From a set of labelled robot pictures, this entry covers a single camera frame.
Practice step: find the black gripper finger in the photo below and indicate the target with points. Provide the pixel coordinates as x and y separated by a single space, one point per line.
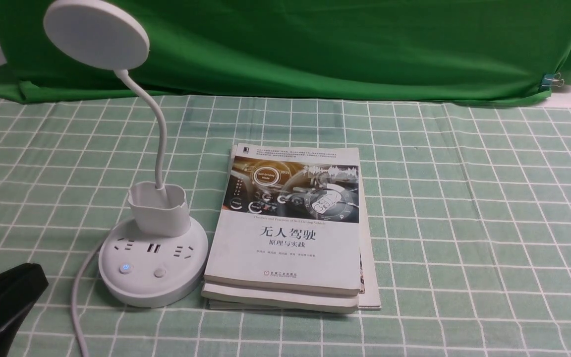
20 288

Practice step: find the white desk lamp with sockets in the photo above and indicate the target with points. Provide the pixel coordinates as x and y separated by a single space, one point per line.
158 256

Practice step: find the top white self-driving book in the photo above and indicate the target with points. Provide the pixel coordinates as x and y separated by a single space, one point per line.
290 238

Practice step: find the bottom thin white book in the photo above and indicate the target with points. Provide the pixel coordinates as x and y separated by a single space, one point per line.
228 297

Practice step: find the middle white book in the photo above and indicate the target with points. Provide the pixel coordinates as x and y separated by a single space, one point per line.
275 299

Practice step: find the blue binder clip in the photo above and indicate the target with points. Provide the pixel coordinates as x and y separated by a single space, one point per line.
551 80

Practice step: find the green backdrop cloth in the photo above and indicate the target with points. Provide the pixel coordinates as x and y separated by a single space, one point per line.
475 52

